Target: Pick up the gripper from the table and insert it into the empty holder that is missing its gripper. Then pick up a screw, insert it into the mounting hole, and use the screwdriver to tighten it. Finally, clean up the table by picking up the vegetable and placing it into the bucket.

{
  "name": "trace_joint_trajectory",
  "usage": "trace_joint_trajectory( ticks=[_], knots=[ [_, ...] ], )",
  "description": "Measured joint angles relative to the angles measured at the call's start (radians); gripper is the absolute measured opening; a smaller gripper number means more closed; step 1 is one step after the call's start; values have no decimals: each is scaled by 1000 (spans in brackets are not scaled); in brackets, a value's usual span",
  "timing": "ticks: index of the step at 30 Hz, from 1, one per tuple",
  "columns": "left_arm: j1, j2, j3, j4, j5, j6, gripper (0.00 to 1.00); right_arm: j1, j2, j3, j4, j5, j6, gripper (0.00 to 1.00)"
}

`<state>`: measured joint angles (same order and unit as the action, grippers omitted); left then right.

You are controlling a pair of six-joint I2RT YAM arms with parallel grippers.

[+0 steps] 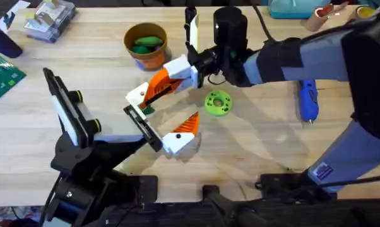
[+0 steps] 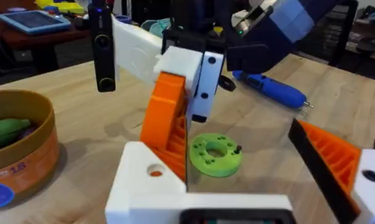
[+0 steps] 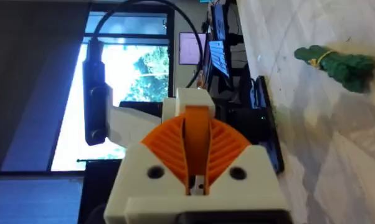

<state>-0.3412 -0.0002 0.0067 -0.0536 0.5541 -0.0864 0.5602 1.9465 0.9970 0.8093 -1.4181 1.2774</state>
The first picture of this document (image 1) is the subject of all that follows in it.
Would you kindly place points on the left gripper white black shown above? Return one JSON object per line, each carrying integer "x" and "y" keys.
{"x": 120, "y": 126}

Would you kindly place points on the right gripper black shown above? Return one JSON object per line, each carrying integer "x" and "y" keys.
{"x": 229, "y": 31}

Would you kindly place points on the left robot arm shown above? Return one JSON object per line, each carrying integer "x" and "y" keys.
{"x": 92, "y": 198}

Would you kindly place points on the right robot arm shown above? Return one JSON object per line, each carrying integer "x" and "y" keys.
{"x": 322, "y": 60}

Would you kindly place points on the dark green toy vegetable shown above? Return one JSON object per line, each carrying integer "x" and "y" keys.
{"x": 148, "y": 110}

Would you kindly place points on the blue electric screwdriver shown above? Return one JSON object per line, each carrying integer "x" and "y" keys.
{"x": 308, "y": 101}

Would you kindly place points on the brown tub with green toys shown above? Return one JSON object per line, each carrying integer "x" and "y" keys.
{"x": 146, "y": 56}

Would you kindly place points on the right wrist upright black plate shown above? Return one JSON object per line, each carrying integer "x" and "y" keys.
{"x": 193, "y": 30}

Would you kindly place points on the wrist upright black plate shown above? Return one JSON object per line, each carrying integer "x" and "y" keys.
{"x": 67, "y": 107}
{"x": 193, "y": 30}

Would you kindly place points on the green disc with holes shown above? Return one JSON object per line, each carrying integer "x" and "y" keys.
{"x": 225, "y": 105}

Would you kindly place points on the left wrist upright black plate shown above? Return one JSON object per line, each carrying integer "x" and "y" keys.
{"x": 67, "y": 107}

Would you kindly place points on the teal box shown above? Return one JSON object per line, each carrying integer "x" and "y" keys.
{"x": 294, "y": 9}

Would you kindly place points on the clear plastic box with parts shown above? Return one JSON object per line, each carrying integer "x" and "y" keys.
{"x": 49, "y": 20}

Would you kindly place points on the cardboard tape roll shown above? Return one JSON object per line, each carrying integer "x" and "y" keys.
{"x": 319, "y": 17}

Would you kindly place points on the green board with blocks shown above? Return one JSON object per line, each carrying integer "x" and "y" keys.
{"x": 2, "y": 80}

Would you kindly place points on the dark blue cylinder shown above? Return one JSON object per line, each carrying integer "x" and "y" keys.
{"x": 2, "y": 42}

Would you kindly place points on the white card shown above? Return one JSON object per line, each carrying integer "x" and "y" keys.
{"x": 10, "y": 17}

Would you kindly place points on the yellow tape roll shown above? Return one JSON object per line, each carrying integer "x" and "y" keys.
{"x": 365, "y": 12}

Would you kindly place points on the black rail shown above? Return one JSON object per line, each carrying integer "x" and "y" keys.
{"x": 272, "y": 211}

